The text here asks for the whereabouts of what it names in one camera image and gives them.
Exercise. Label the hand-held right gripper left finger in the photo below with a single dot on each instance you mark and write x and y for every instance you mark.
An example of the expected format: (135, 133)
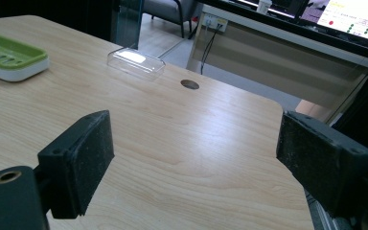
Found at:
(76, 166)

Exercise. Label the glass panel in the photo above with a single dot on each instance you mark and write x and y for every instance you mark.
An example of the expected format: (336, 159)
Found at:
(126, 24)

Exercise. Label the grey chair with black legs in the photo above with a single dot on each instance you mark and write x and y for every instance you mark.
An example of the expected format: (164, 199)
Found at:
(169, 9)

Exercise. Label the computer monitor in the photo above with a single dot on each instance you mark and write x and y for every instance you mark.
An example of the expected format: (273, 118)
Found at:
(348, 17)

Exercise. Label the white power strip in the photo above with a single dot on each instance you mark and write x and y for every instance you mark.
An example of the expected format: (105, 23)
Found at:
(215, 22)

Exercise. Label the white cup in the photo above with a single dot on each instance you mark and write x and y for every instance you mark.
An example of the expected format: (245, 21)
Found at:
(264, 6)

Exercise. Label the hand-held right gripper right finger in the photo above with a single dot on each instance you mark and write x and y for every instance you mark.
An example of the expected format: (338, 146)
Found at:
(322, 159)

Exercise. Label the green and white soap dish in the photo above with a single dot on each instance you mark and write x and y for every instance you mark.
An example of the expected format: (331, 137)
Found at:
(9, 59)

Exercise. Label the clear plastic soap dish lid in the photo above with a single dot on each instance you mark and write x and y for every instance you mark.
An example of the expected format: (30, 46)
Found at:
(136, 63)

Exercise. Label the beige desk with modesty panel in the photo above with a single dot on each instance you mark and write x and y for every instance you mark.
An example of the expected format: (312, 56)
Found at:
(278, 64)

